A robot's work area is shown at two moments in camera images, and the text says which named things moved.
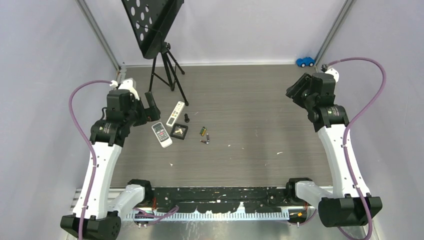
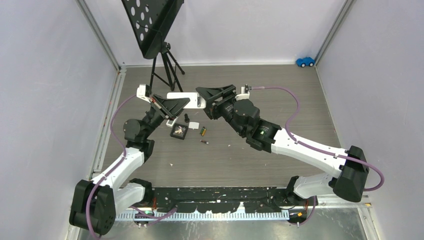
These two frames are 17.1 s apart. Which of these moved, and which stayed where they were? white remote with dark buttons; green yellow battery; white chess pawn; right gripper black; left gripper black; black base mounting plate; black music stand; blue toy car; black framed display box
Moved: left gripper black; white remote with dark buttons; right gripper black
Stayed: black framed display box; green yellow battery; black base mounting plate; black music stand; blue toy car; white chess pawn
